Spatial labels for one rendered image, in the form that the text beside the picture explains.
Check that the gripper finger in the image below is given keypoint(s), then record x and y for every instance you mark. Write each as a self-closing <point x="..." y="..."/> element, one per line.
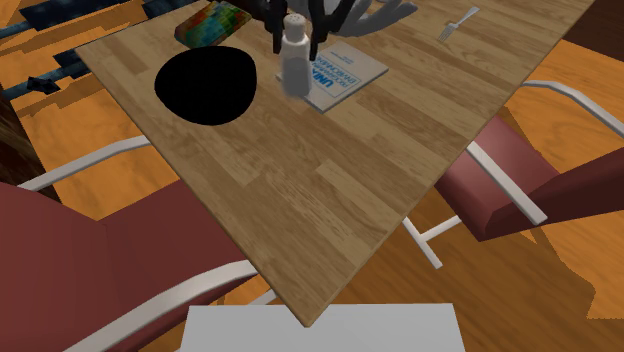
<point x="322" y="24"/>
<point x="278" y="34"/>

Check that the white salt shaker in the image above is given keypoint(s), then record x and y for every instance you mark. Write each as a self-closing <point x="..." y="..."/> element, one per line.
<point x="296" y="63"/>

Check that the white and blue book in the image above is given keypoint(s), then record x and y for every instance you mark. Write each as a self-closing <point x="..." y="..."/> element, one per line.
<point x="353" y="68"/>

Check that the multicoloured rectangular block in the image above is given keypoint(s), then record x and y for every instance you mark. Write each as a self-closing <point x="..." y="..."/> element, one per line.
<point x="209" y="24"/>

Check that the black round bowl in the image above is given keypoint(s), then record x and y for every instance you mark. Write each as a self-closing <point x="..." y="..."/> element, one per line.
<point x="204" y="85"/>

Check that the silver fork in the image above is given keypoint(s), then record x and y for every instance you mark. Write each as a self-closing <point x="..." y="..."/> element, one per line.
<point x="460" y="20"/>

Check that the wooden table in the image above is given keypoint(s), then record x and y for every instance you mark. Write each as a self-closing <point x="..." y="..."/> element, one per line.
<point x="317" y="195"/>

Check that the white block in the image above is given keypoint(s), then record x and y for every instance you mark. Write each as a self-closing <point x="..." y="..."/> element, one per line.
<point x="322" y="334"/>

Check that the red chair with white frame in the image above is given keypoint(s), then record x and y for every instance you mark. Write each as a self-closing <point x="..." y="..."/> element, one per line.
<point x="73" y="263"/>
<point x="492" y="170"/>

